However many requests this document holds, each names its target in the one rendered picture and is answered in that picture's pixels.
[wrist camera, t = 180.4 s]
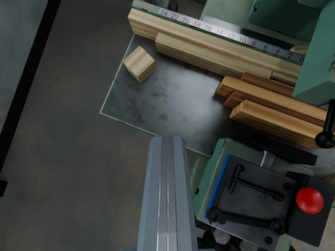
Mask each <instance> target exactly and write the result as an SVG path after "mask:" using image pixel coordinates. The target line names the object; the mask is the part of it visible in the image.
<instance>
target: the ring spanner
mask: <svg viewBox="0 0 335 251"><path fill-rule="evenodd" d="M212 211H216V212H217V213H218V216H217V218H215V219H213V218H212V217H211V216H210V213H211V212H212ZM206 216H207V218H208V220H209V221H210V222H212V223H217V222H219V221H220V220H224V221H229V222H234V223H239V224H244V225H249V226H253V227H258V228H263V229H268V230H270V231H271V232H272V233H273V234H274V235H276V236H281V235H283V234H284V233H285V231H286V225H285V223H284V222H283V221H281V220H279V219H274V220H273V221H272V222H267V221H262V220H257V219H252V218H247V217H243V216H238V215H233V214H228V213H223V212H221V210H220V209H219V208H217V207H210V208H209V209H208V210H207V212H206ZM276 224H280V225H281V226H282V229H281V230H280V231H278V232H277V231H275V230H274V226H275V225H276Z"/></svg>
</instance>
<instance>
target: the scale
mask: <svg viewBox="0 0 335 251"><path fill-rule="evenodd" d="M158 14H160V15H163V16H166V17H169V18H171V19H174V20H177V21H180V22H183V23H186V24H189V25H192V26H195V27H198V28H201V29H204V30H207V31H210V32H212V33H215V34H218V35H221V36H224V37H227V38H230V39H233V40H236V41H239V42H242V43H245V44H248V45H250V46H253V47H256V48H259V49H262V50H265V51H268V52H271V53H274V54H277V55H280V56H283V57H286V58H289V59H291V60H294V61H297V62H300V63H303V62H304V60H305V57H306V56H305V55H302V54H299V53H296V52H293V51H290V50H287V49H284V48H281V47H278V46H275V45H272V44H269V43H266V42H263V41H260V40H257V39H254V38H251V37H249V36H246V35H243V34H240V33H237V32H234V31H231V30H228V29H225V28H222V27H219V26H216V25H213V24H210V23H207V22H204V21H201V20H198V19H195V18H192V17H189V16H186V15H183V14H180V13H178V12H175V11H172V10H169V9H166V8H163V7H160V9H159V11H158Z"/></svg>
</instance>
